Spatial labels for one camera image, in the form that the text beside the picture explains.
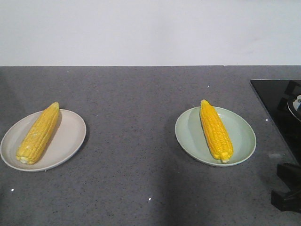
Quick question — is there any corn cob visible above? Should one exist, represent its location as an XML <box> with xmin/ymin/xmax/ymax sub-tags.
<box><xmin>16</xmin><ymin>102</ymin><xmax>60</xmax><ymax>165</ymax></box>
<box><xmin>199</xmin><ymin>99</ymin><xmax>234</xmax><ymax>163</ymax></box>

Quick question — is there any black gas stove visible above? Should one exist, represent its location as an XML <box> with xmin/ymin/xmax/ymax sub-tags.
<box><xmin>250</xmin><ymin>79</ymin><xmax>301</xmax><ymax>163</ymax></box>

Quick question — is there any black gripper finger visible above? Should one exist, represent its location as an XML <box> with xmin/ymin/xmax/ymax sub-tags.
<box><xmin>277</xmin><ymin>163</ymin><xmax>301</xmax><ymax>188</ymax></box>
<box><xmin>271</xmin><ymin>187</ymin><xmax>301</xmax><ymax>212</ymax></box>

